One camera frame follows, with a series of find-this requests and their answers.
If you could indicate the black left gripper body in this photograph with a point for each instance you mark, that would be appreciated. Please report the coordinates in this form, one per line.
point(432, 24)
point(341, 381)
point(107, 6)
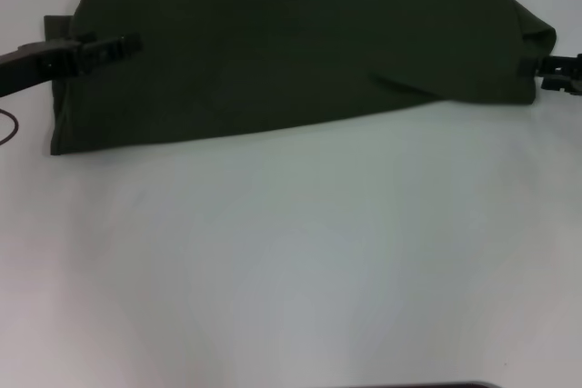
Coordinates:
point(32, 63)

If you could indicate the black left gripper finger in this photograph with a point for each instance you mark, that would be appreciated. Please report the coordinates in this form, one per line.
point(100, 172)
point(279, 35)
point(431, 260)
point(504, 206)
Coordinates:
point(111, 49)

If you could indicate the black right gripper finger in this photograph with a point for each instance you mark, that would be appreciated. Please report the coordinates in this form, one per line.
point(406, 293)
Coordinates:
point(564, 83)
point(536, 65)

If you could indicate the dark green FREE t-shirt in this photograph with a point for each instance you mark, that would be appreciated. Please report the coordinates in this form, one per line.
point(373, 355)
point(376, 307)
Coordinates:
point(295, 52)

